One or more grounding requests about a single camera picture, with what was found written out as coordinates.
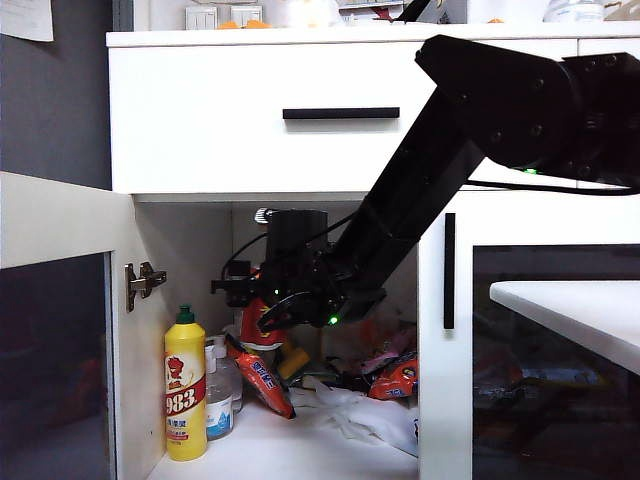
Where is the yellow sponge brush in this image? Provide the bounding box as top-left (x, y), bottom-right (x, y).
top-left (277, 344), bottom-right (311, 380)

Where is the narrow white drawer front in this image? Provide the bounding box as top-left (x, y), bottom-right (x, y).
top-left (578, 37), bottom-right (640, 191)

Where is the colourful printed box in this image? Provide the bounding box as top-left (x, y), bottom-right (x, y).
top-left (338, 0), bottom-right (406, 20)

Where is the wide white drawer front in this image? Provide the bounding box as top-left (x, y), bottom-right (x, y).
top-left (107, 40), bottom-right (581, 196)

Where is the white wall switch panel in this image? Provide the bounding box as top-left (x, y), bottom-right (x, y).
top-left (184, 5), bottom-right (219, 31)
top-left (229, 5), bottom-right (264, 27)

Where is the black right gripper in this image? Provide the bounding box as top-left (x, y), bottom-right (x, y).
top-left (210, 252), bottom-right (349, 334)

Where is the black bar drawer handle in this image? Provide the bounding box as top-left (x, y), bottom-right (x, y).
top-left (282, 106), bottom-right (401, 121)

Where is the black bar door handle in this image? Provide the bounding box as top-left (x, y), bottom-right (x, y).
top-left (443, 212), bottom-right (457, 331)

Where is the white orange plastic bag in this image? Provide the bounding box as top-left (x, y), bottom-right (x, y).
top-left (322, 319), bottom-right (401, 361)

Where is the white glass cabinet door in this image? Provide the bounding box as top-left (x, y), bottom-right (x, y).
top-left (417, 189), bottom-right (640, 480)
top-left (0, 171), bottom-right (136, 480)

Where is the red beverage can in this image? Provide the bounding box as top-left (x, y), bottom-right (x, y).
top-left (239, 267), bottom-right (290, 352)

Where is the white cabinet carcass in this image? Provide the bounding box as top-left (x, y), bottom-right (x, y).
top-left (105, 22), bottom-right (640, 480)

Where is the white box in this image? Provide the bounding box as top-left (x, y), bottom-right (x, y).
top-left (467, 0), bottom-right (547, 25)

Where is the red orange snack packet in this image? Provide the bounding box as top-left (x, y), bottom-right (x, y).
top-left (368, 352), bottom-right (419, 401)

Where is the clear plastic container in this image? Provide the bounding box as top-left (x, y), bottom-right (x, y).
top-left (267, 0), bottom-right (343, 29)

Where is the clear water bottle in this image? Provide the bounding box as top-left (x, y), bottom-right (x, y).
top-left (542, 0), bottom-right (605, 24)

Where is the white paper sheet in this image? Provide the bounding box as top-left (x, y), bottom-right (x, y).
top-left (0, 0), bottom-right (55, 43)

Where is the pink snack packet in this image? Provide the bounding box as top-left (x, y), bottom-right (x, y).
top-left (359, 339), bottom-right (419, 374)

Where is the clear pump sanitizer bottle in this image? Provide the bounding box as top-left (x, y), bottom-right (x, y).
top-left (204, 335), bottom-right (245, 441)

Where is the black angular object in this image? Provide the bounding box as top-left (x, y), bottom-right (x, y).
top-left (394, 0), bottom-right (441, 24)

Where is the yellow detergent bottle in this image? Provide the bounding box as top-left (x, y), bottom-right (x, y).
top-left (164, 304), bottom-right (208, 462)

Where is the metal door hinge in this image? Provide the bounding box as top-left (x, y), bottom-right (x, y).
top-left (124, 262), bottom-right (168, 314)

